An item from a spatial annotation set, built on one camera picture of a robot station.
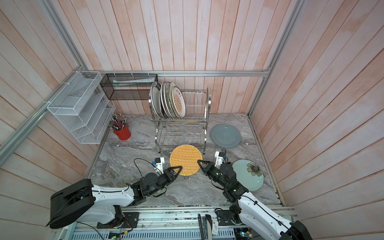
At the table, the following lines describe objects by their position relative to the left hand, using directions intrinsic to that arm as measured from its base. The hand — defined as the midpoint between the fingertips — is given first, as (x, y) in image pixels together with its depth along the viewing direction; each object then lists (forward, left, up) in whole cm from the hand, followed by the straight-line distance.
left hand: (182, 172), depth 76 cm
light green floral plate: (+4, -40, -13) cm, 42 cm away
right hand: (+5, -8, +2) cm, 9 cm away
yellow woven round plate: (+9, -2, +1) cm, 9 cm away
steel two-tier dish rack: (+33, -4, -9) cm, 35 cm away
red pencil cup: (+32, +42, -9) cm, 54 cm away
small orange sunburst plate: (+37, +2, +17) cm, 40 cm away
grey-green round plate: (+35, -31, -15) cm, 49 cm away
